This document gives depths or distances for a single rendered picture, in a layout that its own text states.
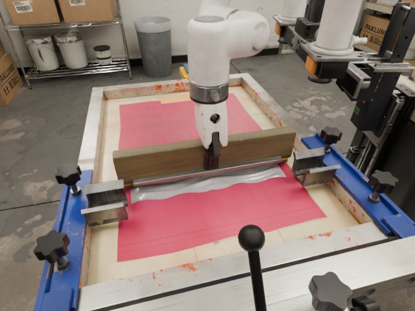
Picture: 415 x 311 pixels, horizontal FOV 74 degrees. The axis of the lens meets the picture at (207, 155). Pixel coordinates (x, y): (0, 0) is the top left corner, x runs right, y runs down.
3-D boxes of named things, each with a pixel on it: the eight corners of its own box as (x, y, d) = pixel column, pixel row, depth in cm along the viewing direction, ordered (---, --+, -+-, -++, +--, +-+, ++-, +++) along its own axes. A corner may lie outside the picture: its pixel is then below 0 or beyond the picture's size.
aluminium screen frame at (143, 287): (95, 97, 100) (92, 87, 98) (246, 81, 111) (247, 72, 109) (55, 332, 39) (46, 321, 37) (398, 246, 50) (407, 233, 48)
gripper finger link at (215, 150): (223, 151, 52) (218, 160, 57) (213, 114, 54) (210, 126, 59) (217, 152, 52) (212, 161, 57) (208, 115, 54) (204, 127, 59)
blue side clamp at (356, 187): (296, 156, 74) (301, 134, 70) (312, 153, 75) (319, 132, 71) (375, 253, 51) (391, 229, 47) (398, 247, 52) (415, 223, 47)
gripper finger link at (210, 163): (222, 150, 56) (222, 174, 61) (218, 142, 59) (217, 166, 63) (207, 153, 56) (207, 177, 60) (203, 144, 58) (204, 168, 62)
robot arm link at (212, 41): (236, 4, 53) (278, 11, 48) (233, 59, 60) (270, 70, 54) (176, 16, 45) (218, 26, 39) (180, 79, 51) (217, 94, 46)
